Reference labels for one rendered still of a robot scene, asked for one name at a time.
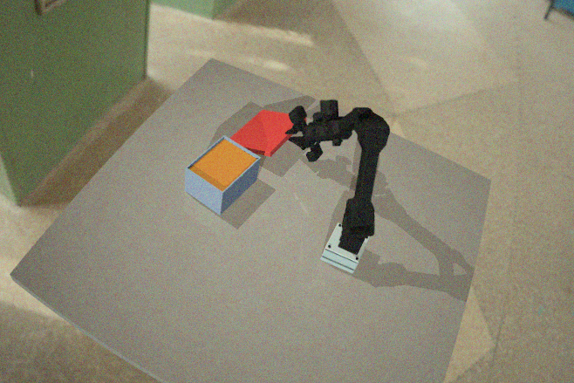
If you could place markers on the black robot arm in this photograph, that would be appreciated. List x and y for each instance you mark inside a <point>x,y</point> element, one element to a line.
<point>373,132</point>

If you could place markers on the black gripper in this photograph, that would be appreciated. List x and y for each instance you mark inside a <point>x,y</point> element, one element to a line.
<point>310,133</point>

